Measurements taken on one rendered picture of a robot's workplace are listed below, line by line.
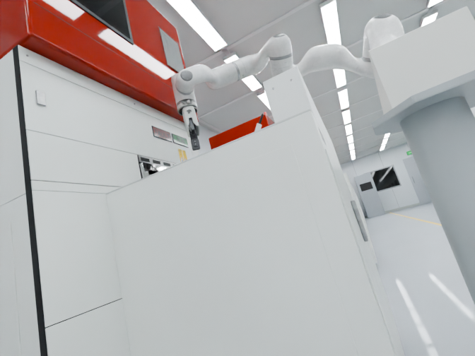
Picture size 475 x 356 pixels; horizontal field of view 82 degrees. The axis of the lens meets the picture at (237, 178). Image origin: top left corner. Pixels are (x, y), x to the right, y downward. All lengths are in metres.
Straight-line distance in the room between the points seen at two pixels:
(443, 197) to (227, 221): 0.56
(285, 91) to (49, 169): 0.62
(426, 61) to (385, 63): 0.09
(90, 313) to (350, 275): 0.61
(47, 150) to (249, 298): 0.62
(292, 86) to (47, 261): 0.70
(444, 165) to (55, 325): 0.99
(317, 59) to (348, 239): 0.86
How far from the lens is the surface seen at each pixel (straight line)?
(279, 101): 0.71
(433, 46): 0.93
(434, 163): 0.88
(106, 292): 0.85
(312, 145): 0.60
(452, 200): 0.88
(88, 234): 0.84
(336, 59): 1.27
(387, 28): 1.24
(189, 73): 1.15
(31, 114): 0.88
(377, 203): 13.35
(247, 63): 1.35
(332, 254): 0.59
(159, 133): 1.22
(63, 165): 0.86
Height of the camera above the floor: 0.60
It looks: 12 degrees up
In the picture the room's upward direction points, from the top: 15 degrees counter-clockwise
